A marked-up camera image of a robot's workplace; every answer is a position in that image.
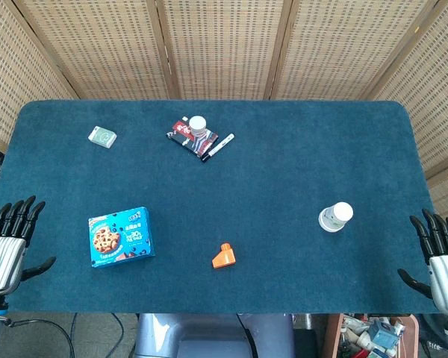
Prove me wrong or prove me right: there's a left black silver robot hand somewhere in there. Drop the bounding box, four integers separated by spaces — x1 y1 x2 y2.
0 195 57 295

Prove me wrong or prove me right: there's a small light blue carton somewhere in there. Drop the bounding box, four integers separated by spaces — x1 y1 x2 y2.
368 319 400 350

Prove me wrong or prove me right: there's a blue chocolate cookie box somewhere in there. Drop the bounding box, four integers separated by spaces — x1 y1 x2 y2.
88 206 156 269

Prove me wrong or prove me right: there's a brown box of clutter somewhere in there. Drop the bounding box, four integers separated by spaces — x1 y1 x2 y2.
323 313 421 358

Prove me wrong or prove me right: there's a green playing card box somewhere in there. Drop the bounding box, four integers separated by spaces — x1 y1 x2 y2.
87 125 118 149

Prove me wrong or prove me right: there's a woven bamboo screen panel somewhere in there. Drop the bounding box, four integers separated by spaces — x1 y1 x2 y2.
156 0 294 101
0 0 79 150
365 0 448 224
264 0 447 101
13 0 180 101

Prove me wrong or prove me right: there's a blue felt table mat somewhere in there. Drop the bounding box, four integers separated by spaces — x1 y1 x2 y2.
0 99 440 314

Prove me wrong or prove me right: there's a grey robot torso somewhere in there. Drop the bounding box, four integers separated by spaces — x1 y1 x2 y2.
134 313 296 358

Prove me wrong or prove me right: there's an orange plastic printed part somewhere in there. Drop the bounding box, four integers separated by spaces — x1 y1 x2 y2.
211 242 237 270

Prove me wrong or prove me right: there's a black red book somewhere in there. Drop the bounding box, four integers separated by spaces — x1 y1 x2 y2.
166 119 220 162

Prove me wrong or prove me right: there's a white lidded jar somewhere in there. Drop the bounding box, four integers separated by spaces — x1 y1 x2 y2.
188 115 208 137

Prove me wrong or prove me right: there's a white black marker pen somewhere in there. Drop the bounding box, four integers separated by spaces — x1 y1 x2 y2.
202 133 235 164

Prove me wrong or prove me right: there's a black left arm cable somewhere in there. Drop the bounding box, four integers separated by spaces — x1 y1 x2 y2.
1 315 78 358

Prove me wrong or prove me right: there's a black floor cable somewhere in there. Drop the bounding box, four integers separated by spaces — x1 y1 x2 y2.
110 313 125 350

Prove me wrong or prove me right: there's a black torso cable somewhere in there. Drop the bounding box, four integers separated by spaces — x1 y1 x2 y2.
235 314 255 348

